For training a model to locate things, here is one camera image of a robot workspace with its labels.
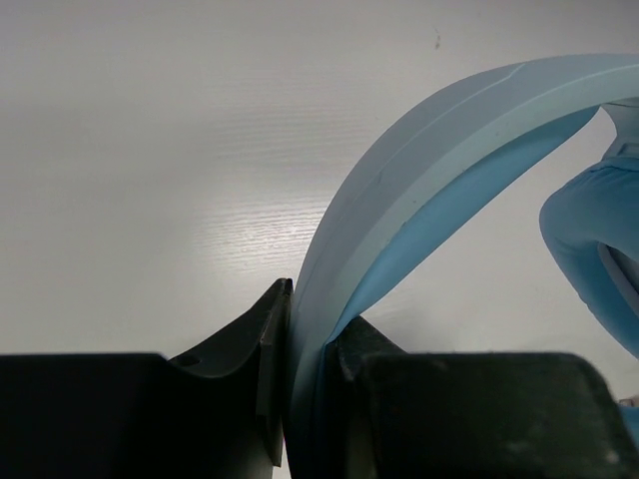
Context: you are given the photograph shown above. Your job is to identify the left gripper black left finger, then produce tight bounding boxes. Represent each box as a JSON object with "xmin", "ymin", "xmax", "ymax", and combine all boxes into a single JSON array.
[{"xmin": 1, "ymin": 278, "xmax": 293, "ymax": 478}]

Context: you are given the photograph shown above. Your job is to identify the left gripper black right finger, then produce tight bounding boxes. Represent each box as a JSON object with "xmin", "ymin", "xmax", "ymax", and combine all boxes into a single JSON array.
[{"xmin": 324, "ymin": 318, "xmax": 638, "ymax": 478}]

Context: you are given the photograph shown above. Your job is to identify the light blue headphones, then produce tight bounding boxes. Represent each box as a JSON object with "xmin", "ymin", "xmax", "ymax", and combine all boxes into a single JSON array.
[{"xmin": 284, "ymin": 54, "xmax": 638, "ymax": 478}]

